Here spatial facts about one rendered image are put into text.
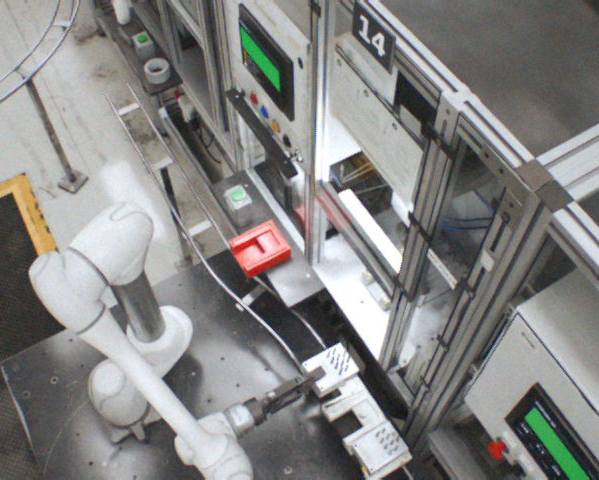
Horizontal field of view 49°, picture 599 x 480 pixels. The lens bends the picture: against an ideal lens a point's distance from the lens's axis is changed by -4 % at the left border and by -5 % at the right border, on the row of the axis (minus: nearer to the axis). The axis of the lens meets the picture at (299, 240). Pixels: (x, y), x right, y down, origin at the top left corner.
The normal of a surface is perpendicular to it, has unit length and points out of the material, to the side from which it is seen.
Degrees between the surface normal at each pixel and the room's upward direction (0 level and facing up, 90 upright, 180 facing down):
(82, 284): 51
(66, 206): 0
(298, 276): 0
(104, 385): 6
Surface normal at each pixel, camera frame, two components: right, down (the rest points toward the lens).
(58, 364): 0.00, -0.52
